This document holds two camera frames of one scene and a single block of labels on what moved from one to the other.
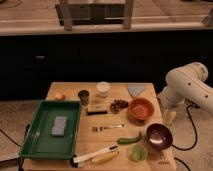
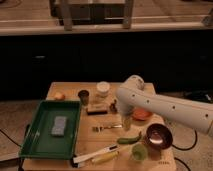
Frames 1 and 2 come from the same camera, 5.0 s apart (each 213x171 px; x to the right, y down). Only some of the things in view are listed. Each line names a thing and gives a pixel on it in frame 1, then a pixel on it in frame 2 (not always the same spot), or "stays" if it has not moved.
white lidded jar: (103, 88) stays
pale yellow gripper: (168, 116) to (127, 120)
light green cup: (138, 152) stays
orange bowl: (141, 109) stays
